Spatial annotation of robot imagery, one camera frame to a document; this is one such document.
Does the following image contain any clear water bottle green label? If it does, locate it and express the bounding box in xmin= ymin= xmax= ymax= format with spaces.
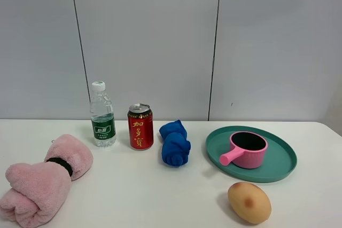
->
xmin=90 ymin=81 xmax=116 ymax=147

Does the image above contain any red drink can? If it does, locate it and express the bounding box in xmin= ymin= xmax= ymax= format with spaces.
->
xmin=127 ymin=103 xmax=154 ymax=150

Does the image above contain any rolled blue towel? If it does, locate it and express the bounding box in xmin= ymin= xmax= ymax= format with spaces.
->
xmin=159 ymin=120 xmax=191 ymax=168

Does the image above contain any rolled pink fleece towel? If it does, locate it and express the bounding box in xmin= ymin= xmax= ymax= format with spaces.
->
xmin=1 ymin=134 xmax=93 ymax=227

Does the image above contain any toy potato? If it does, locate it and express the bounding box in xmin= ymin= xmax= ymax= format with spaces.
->
xmin=227 ymin=182 xmax=271 ymax=225

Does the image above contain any teal round tray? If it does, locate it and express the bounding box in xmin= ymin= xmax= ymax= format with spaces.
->
xmin=205 ymin=125 xmax=297 ymax=183

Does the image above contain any pink toy saucepan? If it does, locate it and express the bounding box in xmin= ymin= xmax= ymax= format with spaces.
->
xmin=219 ymin=131 xmax=268 ymax=169

